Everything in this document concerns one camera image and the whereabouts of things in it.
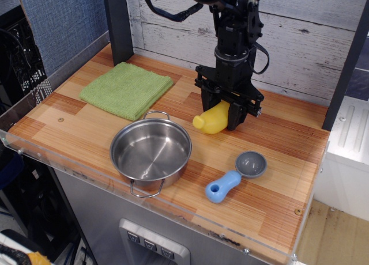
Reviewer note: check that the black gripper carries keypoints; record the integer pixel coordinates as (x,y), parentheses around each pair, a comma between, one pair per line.
(230,81)

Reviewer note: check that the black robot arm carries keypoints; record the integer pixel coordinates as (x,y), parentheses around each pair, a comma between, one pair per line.
(238,26)

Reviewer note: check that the blue grey toy scoop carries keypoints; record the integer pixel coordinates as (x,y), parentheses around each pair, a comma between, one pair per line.
(249,165)

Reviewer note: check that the silver metal pot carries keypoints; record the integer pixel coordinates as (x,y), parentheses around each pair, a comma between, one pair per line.
(151,153)

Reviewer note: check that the green folded cloth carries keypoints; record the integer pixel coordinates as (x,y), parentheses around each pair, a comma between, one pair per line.
(126,91)

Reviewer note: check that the white ridged block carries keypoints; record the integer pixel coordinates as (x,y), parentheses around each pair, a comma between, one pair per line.
(349,135)

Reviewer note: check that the silver button panel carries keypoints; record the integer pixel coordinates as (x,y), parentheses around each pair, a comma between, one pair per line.
(143,246)

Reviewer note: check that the clear acrylic edge guard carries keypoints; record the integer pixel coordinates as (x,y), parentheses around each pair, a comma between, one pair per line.
(259,220)

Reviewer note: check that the yellow object at corner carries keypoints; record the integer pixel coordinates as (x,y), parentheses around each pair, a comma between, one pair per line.
(36,258)

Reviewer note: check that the right dark metal post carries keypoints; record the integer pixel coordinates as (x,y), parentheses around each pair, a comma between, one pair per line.
(347,70)

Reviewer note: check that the dark metal post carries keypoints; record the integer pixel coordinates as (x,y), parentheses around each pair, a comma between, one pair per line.
(347,70)
(119,30)

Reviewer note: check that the left dark metal post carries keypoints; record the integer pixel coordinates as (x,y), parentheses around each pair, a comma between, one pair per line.
(119,30)

